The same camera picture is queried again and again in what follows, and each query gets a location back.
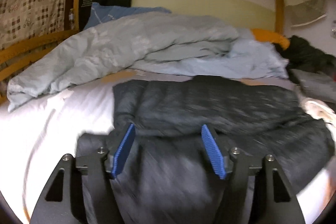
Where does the black puffer jacket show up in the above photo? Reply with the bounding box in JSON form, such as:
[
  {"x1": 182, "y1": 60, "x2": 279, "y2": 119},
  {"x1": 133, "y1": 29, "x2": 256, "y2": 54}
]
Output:
[{"x1": 76, "y1": 76, "x2": 335, "y2": 223}]

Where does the light grey-blue duvet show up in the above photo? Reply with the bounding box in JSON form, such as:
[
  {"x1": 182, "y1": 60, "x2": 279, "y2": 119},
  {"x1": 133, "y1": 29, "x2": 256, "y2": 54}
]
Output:
[{"x1": 7, "y1": 12, "x2": 288, "y2": 111}]

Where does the cream fleece garment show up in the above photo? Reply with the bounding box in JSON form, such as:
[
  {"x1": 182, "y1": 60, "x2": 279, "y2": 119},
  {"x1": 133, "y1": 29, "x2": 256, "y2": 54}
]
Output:
[{"x1": 300, "y1": 98, "x2": 335, "y2": 134}]

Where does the grey garment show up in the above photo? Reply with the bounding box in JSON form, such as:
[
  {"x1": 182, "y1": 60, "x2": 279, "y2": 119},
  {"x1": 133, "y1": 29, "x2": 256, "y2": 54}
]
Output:
[{"x1": 291, "y1": 69, "x2": 336, "y2": 103}]

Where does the blue pillow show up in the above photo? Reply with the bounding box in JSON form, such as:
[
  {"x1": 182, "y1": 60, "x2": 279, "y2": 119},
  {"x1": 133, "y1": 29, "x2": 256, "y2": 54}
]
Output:
[{"x1": 84, "y1": 2, "x2": 171, "y2": 30}]

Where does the orange pillow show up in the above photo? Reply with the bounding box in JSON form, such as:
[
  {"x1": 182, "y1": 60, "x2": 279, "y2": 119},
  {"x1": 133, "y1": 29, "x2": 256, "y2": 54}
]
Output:
[{"x1": 251, "y1": 28, "x2": 290, "y2": 50}]

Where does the black fuzzy garment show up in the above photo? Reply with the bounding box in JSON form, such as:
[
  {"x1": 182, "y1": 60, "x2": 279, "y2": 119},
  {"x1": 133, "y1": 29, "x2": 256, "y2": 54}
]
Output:
[{"x1": 274, "y1": 35, "x2": 335, "y2": 84}]

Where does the white fan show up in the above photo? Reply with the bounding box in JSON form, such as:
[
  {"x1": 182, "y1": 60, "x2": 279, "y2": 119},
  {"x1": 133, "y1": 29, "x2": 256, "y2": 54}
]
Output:
[{"x1": 284, "y1": 0, "x2": 327, "y2": 27}]

